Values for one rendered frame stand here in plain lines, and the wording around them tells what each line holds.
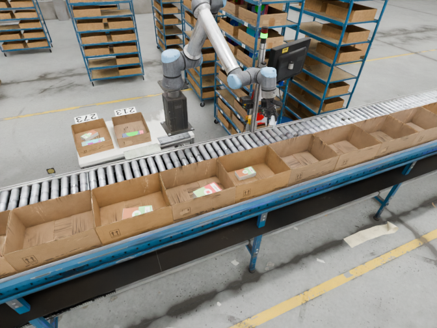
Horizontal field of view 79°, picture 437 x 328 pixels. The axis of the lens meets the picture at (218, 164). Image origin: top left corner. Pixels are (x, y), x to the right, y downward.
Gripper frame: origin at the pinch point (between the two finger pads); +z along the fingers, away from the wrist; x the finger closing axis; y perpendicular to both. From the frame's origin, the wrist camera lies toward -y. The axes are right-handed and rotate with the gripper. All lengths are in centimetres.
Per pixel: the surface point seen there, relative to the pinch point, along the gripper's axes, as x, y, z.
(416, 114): 41, -150, 31
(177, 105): -93, 16, 1
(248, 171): -4.0, 19.1, 29.1
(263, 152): -5.3, 1.5, 22.2
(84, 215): -39, 120, 26
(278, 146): -1.4, -10.3, 20.4
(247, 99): -55, -33, 2
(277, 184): 19.2, 15.7, 30.6
